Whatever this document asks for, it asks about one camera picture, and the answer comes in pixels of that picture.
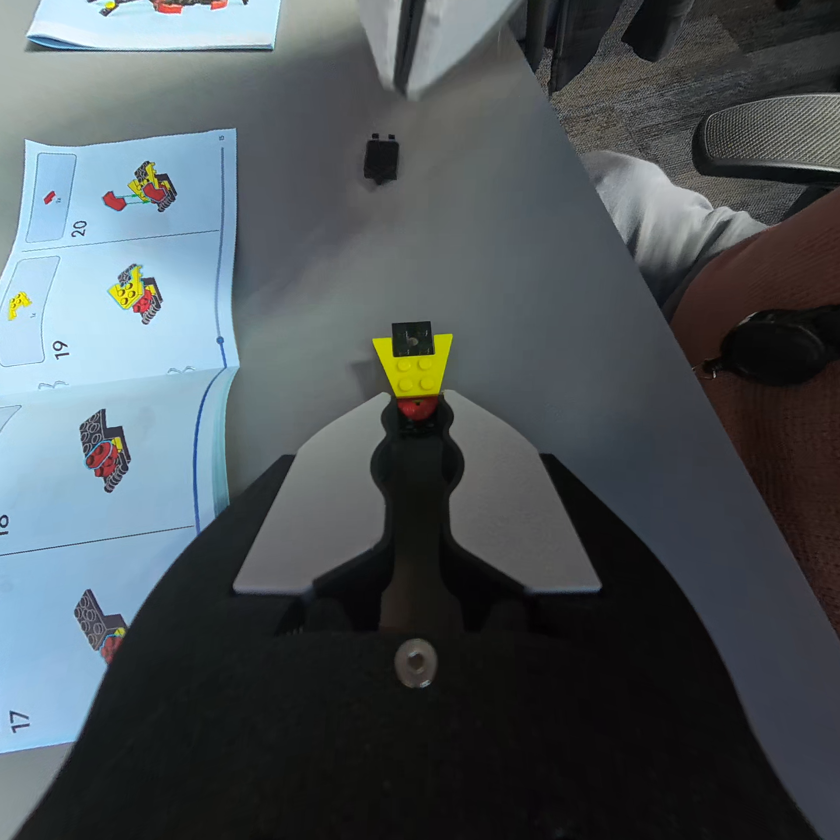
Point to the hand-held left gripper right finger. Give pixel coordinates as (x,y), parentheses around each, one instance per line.
(518,518)

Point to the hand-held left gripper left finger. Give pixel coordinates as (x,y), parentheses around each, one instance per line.
(308,518)

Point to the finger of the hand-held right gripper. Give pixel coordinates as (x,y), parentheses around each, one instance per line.
(446,33)
(377,33)

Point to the small black toy brick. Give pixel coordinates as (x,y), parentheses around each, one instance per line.
(380,161)

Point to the yellow black red brick toy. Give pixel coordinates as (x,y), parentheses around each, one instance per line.
(412,371)

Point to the grey desk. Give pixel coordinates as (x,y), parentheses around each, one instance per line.
(315,262)

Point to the dark office chair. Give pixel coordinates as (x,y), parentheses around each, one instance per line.
(590,39)

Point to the closed blue instruction booklet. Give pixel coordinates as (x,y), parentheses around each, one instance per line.
(164,29)

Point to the open blue instruction booklet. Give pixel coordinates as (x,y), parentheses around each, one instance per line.
(164,308)

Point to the person's light grey trouser leg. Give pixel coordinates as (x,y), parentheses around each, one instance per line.
(663,216)

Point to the black badge reel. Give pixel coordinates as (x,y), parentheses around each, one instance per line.
(771,344)

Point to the black mesh office chair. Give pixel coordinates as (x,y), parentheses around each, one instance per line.
(774,134)

